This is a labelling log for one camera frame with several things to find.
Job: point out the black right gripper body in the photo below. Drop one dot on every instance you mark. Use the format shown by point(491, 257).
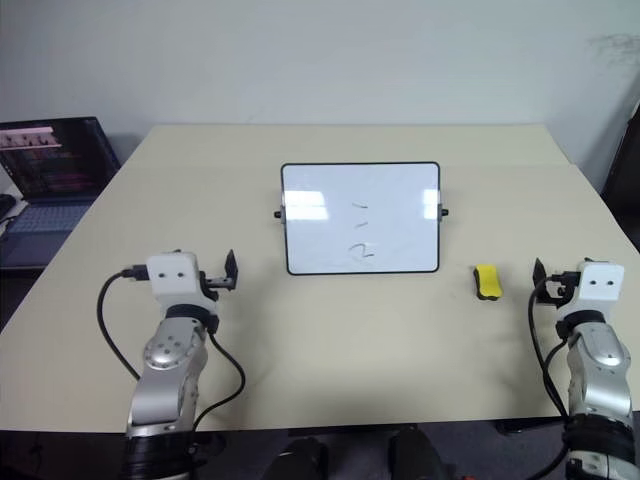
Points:
point(562, 290)

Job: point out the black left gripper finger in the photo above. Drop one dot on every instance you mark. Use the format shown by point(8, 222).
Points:
point(235, 280)
point(230, 262)

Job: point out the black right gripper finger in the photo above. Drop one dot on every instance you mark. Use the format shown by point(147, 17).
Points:
point(539, 270)
point(540, 294)

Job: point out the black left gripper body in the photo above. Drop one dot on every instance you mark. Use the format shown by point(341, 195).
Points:
point(214, 283)

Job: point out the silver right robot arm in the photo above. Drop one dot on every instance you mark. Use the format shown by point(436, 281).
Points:
point(600, 370)

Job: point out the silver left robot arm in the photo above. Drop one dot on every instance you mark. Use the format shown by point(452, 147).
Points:
point(170, 360)

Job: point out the yellow and black eraser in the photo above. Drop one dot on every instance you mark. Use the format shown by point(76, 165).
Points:
point(487, 281)

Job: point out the black table foot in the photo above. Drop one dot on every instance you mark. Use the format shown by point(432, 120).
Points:
point(525, 425)

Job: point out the black-framed small whiteboard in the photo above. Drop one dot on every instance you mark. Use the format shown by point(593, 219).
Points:
point(350, 200)

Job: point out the dark rounded shape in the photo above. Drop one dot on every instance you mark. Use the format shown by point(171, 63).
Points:
point(414, 452)
point(297, 457)

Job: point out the open blue laptop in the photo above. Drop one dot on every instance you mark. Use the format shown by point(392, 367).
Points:
point(45, 165)

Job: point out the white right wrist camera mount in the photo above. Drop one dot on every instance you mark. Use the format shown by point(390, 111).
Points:
point(597, 287)

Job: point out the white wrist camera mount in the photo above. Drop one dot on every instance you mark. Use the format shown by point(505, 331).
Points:
point(172, 280)
point(597, 287)

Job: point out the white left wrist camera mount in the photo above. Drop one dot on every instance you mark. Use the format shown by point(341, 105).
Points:
point(172, 280)

